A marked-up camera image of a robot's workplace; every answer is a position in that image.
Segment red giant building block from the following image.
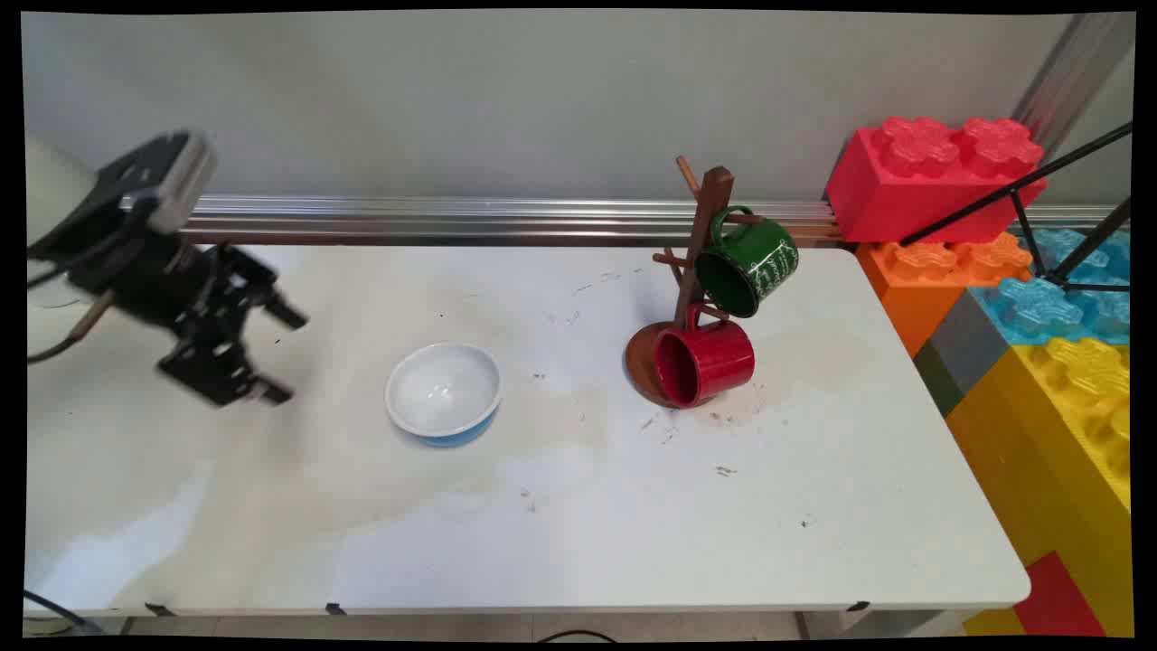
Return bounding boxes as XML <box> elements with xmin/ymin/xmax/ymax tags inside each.
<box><xmin>1012</xmin><ymin>552</ymin><xmax>1109</xmax><ymax>638</ymax></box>

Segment big yellow toy block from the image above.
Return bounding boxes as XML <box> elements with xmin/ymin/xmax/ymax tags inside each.
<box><xmin>945</xmin><ymin>336</ymin><xmax>1135</xmax><ymax>638</ymax></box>

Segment big orange toy block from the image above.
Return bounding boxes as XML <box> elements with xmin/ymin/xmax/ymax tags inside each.
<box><xmin>854</xmin><ymin>231</ymin><xmax>1035</xmax><ymax>359</ymax></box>

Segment big dark green toy block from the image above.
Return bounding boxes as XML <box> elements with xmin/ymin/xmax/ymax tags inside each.
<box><xmin>913</xmin><ymin>339</ymin><xmax>966</xmax><ymax>419</ymax></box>

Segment horizontal aluminium rail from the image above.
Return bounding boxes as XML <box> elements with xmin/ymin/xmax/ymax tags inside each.
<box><xmin>118</xmin><ymin>194</ymin><xmax>843</xmax><ymax>248</ymax></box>

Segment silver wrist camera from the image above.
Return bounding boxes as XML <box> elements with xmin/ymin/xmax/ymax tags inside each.
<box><xmin>145</xmin><ymin>131</ymin><xmax>219</xmax><ymax>236</ymax></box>

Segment slanted aluminium profile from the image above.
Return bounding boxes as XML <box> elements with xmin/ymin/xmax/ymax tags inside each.
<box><xmin>1011</xmin><ymin>13</ymin><xmax>1136</xmax><ymax>156</ymax></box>

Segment white and blue bowl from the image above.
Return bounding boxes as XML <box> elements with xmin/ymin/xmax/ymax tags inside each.
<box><xmin>385</xmin><ymin>342</ymin><xmax>503</xmax><ymax>448</ymax></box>

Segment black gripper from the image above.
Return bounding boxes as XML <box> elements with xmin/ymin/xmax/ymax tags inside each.
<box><xmin>63</xmin><ymin>226</ymin><xmax>310</xmax><ymax>408</ymax></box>

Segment red ceramic mug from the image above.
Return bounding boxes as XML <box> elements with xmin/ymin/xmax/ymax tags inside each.
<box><xmin>654</xmin><ymin>303</ymin><xmax>756</xmax><ymax>410</ymax></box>

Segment green enamel mug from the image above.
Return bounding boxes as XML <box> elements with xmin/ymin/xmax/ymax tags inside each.
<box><xmin>694</xmin><ymin>206</ymin><xmax>800</xmax><ymax>319</ymax></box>

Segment brown wooden mug tree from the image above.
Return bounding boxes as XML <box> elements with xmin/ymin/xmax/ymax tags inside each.
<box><xmin>624</xmin><ymin>156</ymin><xmax>766</xmax><ymax>410</ymax></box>

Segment thick black cable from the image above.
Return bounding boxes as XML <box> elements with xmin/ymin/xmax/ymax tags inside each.
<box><xmin>23</xmin><ymin>590</ymin><xmax>102</xmax><ymax>636</ymax></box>

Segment big gray toy block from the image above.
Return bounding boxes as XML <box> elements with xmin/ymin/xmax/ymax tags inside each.
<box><xmin>929</xmin><ymin>288</ymin><xmax>1014</xmax><ymax>395</ymax></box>

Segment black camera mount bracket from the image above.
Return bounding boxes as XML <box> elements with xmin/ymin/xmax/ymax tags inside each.
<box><xmin>27</xmin><ymin>149</ymin><xmax>173</xmax><ymax>265</ymax></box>

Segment big light blue toy block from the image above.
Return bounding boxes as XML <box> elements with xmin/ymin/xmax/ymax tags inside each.
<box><xmin>969</xmin><ymin>226</ymin><xmax>1133</xmax><ymax>345</ymax></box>

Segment black tripod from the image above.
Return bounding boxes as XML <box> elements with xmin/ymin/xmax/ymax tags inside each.
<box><xmin>899</xmin><ymin>122</ymin><xmax>1133</xmax><ymax>293</ymax></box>

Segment big red toy block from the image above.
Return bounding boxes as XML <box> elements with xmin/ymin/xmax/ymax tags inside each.
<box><xmin>824</xmin><ymin>116</ymin><xmax>1049</xmax><ymax>244</ymax></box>

